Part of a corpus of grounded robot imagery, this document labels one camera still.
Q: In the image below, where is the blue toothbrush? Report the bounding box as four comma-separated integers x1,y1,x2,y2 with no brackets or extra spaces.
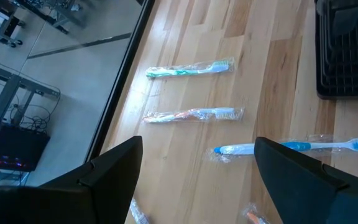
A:
206,133,358,164

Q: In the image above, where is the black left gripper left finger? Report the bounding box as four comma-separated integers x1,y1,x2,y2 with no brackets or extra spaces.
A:
0,135,144,224

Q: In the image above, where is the green wrapped toothbrush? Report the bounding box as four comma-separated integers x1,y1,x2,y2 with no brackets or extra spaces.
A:
145,57,236,79

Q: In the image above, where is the grey metal table frame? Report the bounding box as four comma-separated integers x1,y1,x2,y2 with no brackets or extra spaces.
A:
14,0,88,35
0,62,61,162

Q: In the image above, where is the black wire toothbrush holder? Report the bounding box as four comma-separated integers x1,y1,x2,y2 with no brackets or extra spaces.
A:
314,0,358,100

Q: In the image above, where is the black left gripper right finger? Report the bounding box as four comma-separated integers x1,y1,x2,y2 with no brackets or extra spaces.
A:
254,136,358,224

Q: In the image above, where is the black computer case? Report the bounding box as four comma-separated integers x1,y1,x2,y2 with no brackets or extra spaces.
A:
0,123,51,172

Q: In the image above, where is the black cable bundle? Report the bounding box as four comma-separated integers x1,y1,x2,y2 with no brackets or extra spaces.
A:
9,90,62,133

